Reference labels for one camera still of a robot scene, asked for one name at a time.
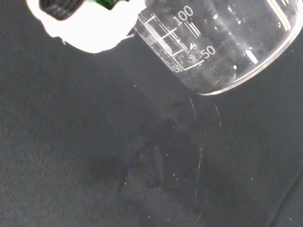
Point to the black bench cloth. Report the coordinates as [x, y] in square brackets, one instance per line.
[71, 142]

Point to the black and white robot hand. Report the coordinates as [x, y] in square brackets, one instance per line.
[82, 35]

